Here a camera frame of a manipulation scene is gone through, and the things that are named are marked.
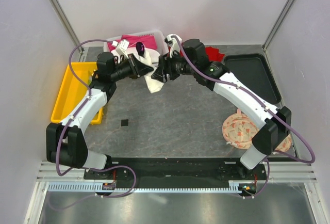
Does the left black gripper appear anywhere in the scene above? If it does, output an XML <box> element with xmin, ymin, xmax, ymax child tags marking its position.
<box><xmin>110</xmin><ymin>54</ymin><xmax>154</xmax><ymax>82</ymax></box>

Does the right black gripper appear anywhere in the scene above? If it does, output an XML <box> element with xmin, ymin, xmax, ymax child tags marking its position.
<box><xmin>151</xmin><ymin>48</ymin><xmax>197</xmax><ymax>83</ymax></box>

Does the white paper napkin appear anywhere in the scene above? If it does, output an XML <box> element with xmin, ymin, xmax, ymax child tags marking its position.
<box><xmin>139</xmin><ymin>49</ymin><xmax>164</xmax><ymax>93</ymax></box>

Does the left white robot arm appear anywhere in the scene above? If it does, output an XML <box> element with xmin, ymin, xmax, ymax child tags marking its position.
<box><xmin>46</xmin><ymin>51</ymin><xmax>154</xmax><ymax>179</ymax></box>

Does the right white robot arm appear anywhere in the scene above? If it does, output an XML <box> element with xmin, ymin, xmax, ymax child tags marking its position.
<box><xmin>152</xmin><ymin>34</ymin><xmax>291</xmax><ymax>180</ymax></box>

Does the white plastic basket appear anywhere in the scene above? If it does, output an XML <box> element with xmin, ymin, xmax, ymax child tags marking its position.
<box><xmin>103</xmin><ymin>30</ymin><xmax>169</xmax><ymax>63</ymax></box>

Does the pink cloth in basket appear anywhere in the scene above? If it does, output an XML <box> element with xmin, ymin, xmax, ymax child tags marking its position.
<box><xmin>103</xmin><ymin>35</ymin><xmax>160</xmax><ymax>52</ymax></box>

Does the white cloth in basket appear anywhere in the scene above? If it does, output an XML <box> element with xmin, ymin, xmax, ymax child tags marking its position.
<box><xmin>111</xmin><ymin>49</ymin><xmax>128</xmax><ymax>59</ymax></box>

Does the small black square marker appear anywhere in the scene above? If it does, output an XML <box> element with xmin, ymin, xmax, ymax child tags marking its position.
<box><xmin>121</xmin><ymin>119</ymin><xmax>129</xmax><ymax>126</ymax></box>

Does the red folded cloth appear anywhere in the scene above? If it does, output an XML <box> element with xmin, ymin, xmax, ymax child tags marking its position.
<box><xmin>205</xmin><ymin>46</ymin><xmax>225</xmax><ymax>62</ymax></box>

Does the yellow plastic tray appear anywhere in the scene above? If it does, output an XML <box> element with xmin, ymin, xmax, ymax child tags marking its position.
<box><xmin>51</xmin><ymin>62</ymin><xmax>97</xmax><ymax>123</ymax></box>

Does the black plastic tray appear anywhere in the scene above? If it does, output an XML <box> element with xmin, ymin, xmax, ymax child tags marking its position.
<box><xmin>224</xmin><ymin>53</ymin><xmax>282</xmax><ymax>104</ymax></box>

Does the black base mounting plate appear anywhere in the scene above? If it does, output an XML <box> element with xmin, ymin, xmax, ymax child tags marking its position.
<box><xmin>84</xmin><ymin>157</ymin><xmax>267</xmax><ymax>188</ymax></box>

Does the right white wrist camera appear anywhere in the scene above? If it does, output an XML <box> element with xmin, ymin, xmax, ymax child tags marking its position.
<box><xmin>164</xmin><ymin>34</ymin><xmax>182</xmax><ymax>58</ymax></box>

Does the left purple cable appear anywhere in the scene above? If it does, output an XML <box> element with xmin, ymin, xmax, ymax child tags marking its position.
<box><xmin>46</xmin><ymin>38</ymin><xmax>137</xmax><ymax>211</ymax></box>

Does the purple cable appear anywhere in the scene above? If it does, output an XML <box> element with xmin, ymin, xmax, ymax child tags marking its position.
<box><xmin>172</xmin><ymin>35</ymin><xmax>316</xmax><ymax>199</ymax></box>
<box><xmin>46</xmin><ymin>38</ymin><xmax>137</xmax><ymax>211</ymax></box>

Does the grey slotted cable duct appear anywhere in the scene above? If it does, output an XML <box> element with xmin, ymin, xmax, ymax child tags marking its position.
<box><xmin>48</xmin><ymin>181</ymin><xmax>241</xmax><ymax>194</ymax></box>

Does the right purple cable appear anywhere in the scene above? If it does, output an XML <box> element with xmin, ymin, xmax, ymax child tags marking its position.
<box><xmin>172</xmin><ymin>35</ymin><xmax>316</xmax><ymax>199</ymax></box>

